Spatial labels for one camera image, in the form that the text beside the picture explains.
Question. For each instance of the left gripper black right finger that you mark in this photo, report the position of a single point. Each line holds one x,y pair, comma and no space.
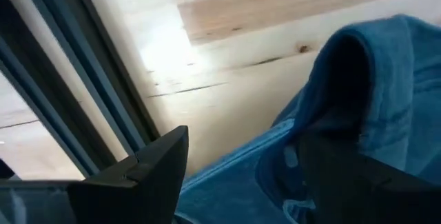
361,200

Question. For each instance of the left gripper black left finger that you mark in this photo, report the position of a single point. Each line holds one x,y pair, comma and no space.
144,189

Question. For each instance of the black aluminium frame rail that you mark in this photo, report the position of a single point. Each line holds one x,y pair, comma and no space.
41,89
103,72

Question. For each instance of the blue baseball cap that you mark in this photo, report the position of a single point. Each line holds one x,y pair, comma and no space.
396,79

